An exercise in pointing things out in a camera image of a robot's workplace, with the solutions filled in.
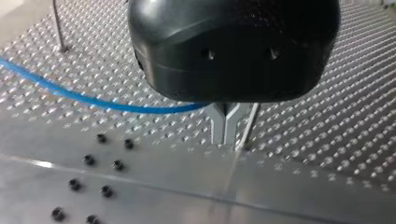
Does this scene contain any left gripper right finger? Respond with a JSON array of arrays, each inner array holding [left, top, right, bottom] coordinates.
[[223, 102, 252, 147]]

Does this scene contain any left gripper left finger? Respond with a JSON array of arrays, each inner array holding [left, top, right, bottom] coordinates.
[[204, 103, 226, 146]]

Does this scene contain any blue cable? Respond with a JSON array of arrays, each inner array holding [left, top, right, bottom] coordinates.
[[0, 58, 210, 115]]

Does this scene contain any metal post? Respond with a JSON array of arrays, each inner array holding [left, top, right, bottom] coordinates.
[[51, 0, 71, 53]]

